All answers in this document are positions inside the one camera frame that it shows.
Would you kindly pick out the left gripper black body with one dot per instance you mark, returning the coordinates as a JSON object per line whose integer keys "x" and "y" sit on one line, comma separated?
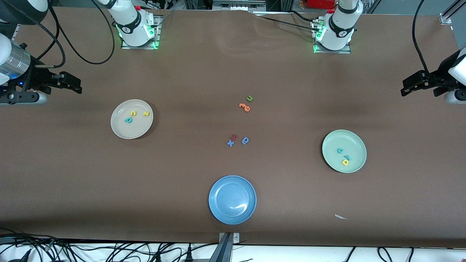
{"x": 439, "y": 74}

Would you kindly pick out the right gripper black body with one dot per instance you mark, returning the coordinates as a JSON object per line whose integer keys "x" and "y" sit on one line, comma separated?
{"x": 36, "y": 77}

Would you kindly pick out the yellow foam letter a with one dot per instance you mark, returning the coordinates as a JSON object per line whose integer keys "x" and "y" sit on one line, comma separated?
{"x": 343, "y": 163}

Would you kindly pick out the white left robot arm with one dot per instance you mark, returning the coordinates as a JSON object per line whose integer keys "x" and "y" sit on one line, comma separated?
{"x": 340, "y": 29}

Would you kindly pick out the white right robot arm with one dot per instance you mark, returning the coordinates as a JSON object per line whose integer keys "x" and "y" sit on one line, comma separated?
{"x": 131, "y": 25}

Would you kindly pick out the aluminium corner profile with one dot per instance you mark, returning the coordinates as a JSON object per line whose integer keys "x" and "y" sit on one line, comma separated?
{"x": 449, "y": 12}

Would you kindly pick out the beige brown plate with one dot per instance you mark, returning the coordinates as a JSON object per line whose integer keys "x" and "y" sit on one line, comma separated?
{"x": 127, "y": 131}

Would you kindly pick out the green plate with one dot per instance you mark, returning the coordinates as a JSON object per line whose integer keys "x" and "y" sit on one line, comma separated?
{"x": 355, "y": 145}

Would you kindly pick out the brown table cover sheet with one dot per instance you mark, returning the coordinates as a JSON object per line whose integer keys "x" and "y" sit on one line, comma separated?
{"x": 72, "y": 182}

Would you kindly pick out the red box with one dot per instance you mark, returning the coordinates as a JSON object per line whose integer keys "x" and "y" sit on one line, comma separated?
{"x": 320, "y": 3}

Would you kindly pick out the white tape scrap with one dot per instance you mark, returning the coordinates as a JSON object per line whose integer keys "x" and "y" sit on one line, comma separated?
{"x": 340, "y": 217}

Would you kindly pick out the blue foam letter a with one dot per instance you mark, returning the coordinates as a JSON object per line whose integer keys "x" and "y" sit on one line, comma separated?
{"x": 243, "y": 141}

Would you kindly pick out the grey metal rack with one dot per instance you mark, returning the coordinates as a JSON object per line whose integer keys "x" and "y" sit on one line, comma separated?
{"x": 236, "y": 5}

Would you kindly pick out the blue plate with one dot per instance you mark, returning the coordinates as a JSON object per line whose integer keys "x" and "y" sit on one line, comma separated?
{"x": 232, "y": 200}

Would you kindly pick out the aluminium table edge rail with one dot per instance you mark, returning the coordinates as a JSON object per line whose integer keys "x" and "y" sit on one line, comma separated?
{"x": 16, "y": 32}

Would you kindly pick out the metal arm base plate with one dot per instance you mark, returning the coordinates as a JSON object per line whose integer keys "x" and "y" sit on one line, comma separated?
{"x": 156, "y": 22}
{"x": 333, "y": 52}

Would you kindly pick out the dark aluminium frame beam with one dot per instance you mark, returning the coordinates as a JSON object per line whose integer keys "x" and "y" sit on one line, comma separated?
{"x": 222, "y": 251}

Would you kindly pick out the small metal bracket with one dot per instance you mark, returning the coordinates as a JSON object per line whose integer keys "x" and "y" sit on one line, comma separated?
{"x": 236, "y": 238}

